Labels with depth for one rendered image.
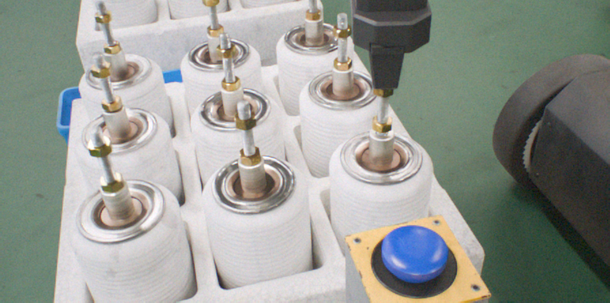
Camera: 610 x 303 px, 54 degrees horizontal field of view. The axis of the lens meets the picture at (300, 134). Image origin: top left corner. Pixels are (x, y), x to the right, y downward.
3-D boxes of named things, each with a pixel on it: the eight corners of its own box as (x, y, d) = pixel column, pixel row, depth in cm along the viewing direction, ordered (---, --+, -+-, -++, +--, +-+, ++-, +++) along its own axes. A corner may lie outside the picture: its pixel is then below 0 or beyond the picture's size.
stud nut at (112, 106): (99, 108, 59) (97, 101, 58) (111, 99, 60) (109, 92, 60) (114, 113, 58) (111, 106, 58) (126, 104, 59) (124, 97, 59)
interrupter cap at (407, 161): (424, 139, 58) (425, 133, 58) (419, 193, 52) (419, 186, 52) (346, 131, 60) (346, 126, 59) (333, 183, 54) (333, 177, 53)
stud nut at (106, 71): (88, 75, 57) (86, 68, 56) (101, 67, 58) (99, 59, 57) (104, 80, 56) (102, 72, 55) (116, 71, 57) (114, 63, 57)
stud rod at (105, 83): (109, 120, 60) (88, 55, 55) (116, 115, 61) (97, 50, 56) (116, 123, 60) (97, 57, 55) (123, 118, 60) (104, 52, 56)
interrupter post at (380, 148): (395, 153, 57) (396, 125, 55) (392, 170, 55) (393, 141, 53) (370, 150, 57) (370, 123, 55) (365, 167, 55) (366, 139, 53)
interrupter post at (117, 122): (105, 133, 62) (97, 107, 59) (126, 124, 63) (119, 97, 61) (114, 144, 60) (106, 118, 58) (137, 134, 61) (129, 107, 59)
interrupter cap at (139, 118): (71, 132, 62) (69, 126, 62) (138, 103, 65) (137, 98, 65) (101, 169, 57) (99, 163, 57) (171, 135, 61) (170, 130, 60)
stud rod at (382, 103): (389, 140, 55) (392, 69, 50) (382, 146, 54) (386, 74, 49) (380, 136, 55) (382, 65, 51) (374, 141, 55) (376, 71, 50)
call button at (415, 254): (429, 238, 40) (431, 216, 39) (456, 285, 37) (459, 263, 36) (372, 252, 39) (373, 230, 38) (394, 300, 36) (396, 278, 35)
